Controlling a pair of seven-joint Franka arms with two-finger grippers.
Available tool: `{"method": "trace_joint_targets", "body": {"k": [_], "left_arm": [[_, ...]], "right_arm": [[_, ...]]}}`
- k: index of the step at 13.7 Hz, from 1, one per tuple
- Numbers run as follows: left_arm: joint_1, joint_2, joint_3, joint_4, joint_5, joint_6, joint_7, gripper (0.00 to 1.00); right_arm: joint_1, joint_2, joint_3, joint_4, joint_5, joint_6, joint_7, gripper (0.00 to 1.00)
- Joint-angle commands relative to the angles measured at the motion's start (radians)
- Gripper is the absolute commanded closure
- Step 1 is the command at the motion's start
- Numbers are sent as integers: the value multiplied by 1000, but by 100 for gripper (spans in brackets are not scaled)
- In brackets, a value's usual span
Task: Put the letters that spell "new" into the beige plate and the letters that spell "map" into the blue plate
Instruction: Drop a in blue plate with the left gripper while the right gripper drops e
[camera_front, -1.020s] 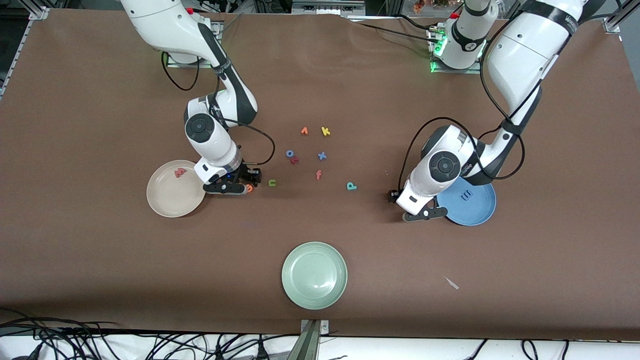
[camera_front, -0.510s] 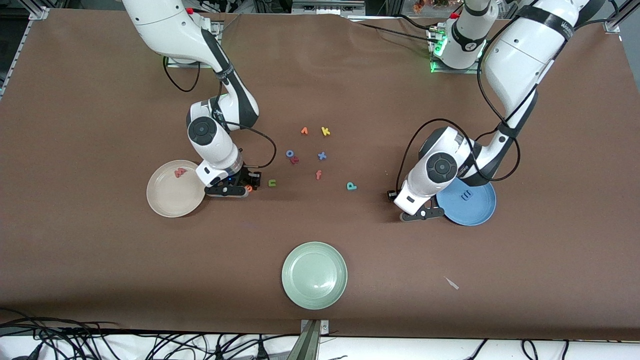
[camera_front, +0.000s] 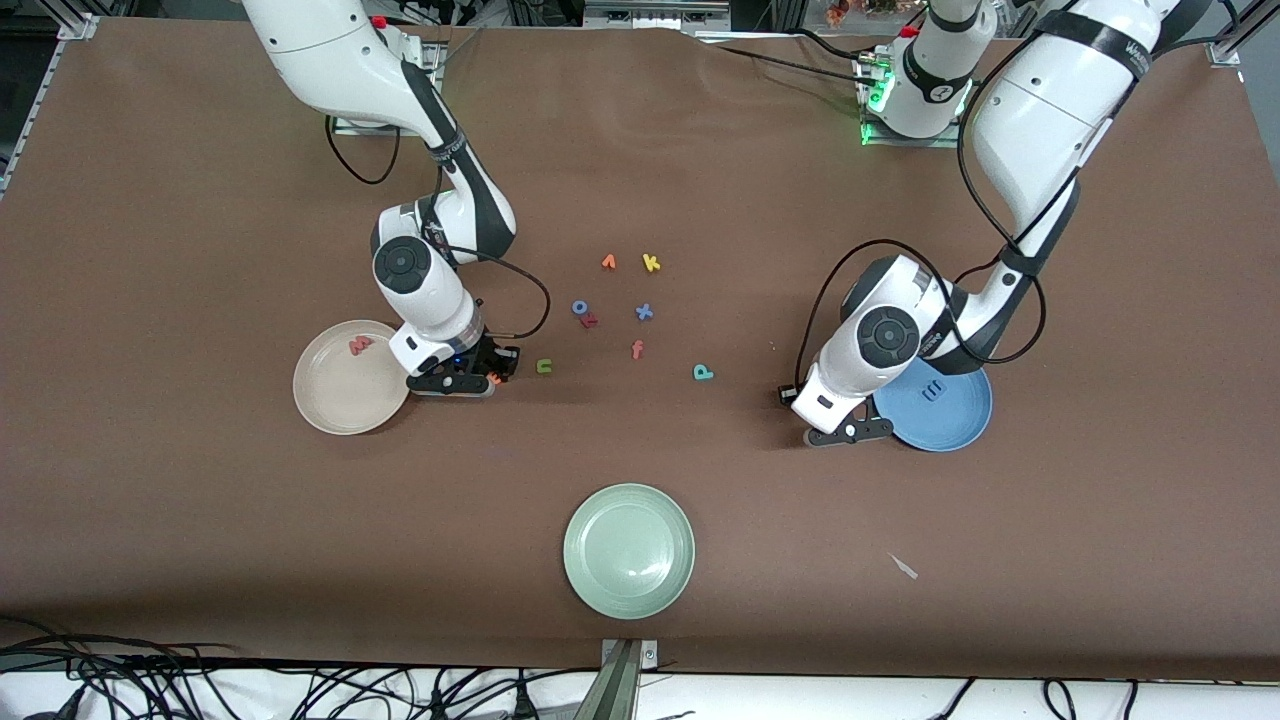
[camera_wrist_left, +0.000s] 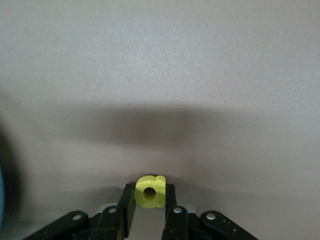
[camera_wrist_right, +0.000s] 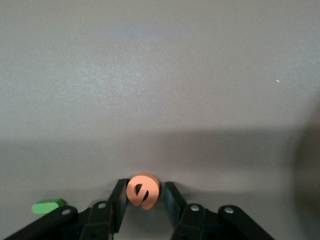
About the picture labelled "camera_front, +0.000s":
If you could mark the aluminium corner profile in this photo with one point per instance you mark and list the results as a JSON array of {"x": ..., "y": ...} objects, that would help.
[
  {"x": 1228, "y": 48},
  {"x": 78, "y": 25}
]

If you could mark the beige round plate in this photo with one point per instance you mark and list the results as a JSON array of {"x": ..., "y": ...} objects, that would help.
[{"x": 340, "y": 395}]

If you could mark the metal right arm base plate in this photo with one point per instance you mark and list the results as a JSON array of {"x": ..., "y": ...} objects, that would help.
[{"x": 430, "y": 50}]

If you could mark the aluminium frame structure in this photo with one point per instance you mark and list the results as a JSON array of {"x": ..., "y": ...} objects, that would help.
[{"x": 655, "y": 12}]

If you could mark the pink foam letter m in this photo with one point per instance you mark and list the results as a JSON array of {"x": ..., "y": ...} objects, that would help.
[{"x": 360, "y": 346}]

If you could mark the blue round plate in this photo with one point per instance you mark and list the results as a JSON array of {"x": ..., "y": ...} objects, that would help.
[{"x": 950, "y": 415}]

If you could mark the green round plate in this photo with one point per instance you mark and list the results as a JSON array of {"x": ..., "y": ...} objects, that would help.
[{"x": 628, "y": 552}]

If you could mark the pink artificial flowers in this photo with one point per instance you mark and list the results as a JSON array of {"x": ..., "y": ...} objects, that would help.
[{"x": 838, "y": 12}]

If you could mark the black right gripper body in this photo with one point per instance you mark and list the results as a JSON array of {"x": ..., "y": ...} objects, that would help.
[{"x": 489, "y": 353}]

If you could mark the small grey tape scrap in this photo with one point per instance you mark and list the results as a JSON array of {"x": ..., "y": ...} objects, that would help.
[{"x": 903, "y": 566}]

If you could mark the metal camera stand bracket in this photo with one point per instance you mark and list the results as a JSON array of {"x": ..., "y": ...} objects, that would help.
[{"x": 625, "y": 690}]

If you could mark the blue foam letter E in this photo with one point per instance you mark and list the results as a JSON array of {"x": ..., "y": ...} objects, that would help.
[{"x": 934, "y": 392}]

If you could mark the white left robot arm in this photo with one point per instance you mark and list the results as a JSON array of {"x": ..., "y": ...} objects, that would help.
[{"x": 1050, "y": 110}]

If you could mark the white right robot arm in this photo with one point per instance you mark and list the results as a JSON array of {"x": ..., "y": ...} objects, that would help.
[{"x": 330, "y": 50}]

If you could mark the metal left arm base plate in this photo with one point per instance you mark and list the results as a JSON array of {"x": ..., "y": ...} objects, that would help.
[{"x": 915, "y": 143}]

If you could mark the brown paper table cover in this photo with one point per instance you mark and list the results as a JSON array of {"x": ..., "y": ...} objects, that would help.
[{"x": 640, "y": 450}]

